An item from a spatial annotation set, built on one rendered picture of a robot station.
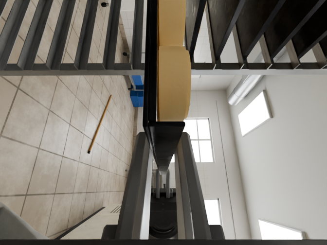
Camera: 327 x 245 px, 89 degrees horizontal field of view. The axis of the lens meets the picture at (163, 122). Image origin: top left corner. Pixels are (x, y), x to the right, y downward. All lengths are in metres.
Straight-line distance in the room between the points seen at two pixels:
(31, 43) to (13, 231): 0.60
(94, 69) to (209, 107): 5.08
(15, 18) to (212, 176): 4.73
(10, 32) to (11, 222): 0.67
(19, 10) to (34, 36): 0.16
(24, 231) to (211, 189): 4.71
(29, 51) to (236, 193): 4.97
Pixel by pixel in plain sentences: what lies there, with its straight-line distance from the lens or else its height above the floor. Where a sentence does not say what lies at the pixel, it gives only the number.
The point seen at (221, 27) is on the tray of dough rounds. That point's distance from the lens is 0.58.
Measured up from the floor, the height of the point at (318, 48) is 1.40.
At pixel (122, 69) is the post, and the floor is 0.73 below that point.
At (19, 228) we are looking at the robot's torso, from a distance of 0.37.
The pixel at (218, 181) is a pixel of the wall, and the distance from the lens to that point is 5.00.
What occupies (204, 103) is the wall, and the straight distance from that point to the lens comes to 5.58.
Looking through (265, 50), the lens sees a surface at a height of 1.22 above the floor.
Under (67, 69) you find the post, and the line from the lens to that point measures 0.66.
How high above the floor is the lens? 0.87
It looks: level
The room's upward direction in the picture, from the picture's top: 90 degrees clockwise
